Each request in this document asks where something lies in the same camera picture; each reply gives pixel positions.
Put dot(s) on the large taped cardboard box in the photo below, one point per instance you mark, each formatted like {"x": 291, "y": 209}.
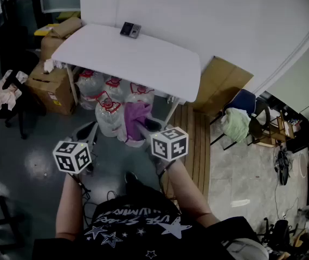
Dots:
{"x": 50, "y": 91}

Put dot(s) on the clear water jug red cap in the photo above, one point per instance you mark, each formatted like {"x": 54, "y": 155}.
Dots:
{"x": 107, "y": 120}
{"x": 90, "y": 87}
{"x": 114, "y": 89}
{"x": 141, "y": 97}

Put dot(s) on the beige cloth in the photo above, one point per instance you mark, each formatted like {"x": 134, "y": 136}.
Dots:
{"x": 5, "y": 95}

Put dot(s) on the blue chair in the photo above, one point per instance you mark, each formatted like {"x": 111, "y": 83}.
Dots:
{"x": 244, "y": 99}

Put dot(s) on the wooden slatted pallet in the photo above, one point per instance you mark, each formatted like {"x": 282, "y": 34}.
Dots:
{"x": 198, "y": 145}

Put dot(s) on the black star-print t-shirt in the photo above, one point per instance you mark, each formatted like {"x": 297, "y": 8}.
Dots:
{"x": 132, "y": 242}

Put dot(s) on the white crumpled paper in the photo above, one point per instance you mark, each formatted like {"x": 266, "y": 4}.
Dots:
{"x": 50, "y": 65}

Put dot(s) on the white round hoop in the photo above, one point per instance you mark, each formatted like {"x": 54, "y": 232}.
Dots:
{"x": 302, "y": 165}

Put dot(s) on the black flat panel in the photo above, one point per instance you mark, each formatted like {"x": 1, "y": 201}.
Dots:
{"x": 305, "y": 139}

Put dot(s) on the white paper scrap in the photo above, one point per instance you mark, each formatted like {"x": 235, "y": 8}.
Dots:
{"x": 239, "y": 203}

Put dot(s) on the purple cloth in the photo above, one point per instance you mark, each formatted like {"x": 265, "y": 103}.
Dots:
{"x": 135, "y": 115}

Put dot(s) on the person's grey trousers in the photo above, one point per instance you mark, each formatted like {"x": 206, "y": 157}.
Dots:
{"x": 246, "y": 250}

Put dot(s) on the small wooden shelf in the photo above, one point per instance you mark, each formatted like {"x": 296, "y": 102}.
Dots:
{"x": 277, "y": 131}

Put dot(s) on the yellow packet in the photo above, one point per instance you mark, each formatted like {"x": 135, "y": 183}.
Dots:
{"x": 44, "y": 30}

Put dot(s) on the person's black shoe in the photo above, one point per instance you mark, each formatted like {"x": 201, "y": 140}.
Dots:
{"x": 130, "y": 176}

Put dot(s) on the person's left forearm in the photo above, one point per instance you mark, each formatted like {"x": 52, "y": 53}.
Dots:
{"x": 69, "y": 207}

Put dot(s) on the brown cardboard box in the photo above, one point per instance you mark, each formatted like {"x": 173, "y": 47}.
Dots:
{"x": 50, "y": 47}

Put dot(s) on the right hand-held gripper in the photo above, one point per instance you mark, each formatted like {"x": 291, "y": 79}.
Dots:
{"x": 169, "y": 145}

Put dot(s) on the person's right forearm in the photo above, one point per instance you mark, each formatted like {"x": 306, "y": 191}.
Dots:
{"x": 189, "y": 196}

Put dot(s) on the leaning cardboard sheet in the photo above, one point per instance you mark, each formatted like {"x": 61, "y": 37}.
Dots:
{"x": 222, "y": 85}

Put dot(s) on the black office chair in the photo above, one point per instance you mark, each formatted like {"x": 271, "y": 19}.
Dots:
{"x": 16, "y": 53}

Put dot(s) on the black metal stand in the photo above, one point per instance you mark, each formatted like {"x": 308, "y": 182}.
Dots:
{"x": 0, "y": 221}

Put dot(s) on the white table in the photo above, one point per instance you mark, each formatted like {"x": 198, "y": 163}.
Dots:
{"x": 130, "y": 58}

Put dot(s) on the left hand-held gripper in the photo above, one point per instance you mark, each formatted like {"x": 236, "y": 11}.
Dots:
{"x": 71, "y": 157}

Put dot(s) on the round dark wooden stool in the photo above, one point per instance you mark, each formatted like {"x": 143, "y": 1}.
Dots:
{"x": 256, "y": 129}

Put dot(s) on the black swivel chair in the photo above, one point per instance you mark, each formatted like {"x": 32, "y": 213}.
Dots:
{"x": 280, "y": 233}

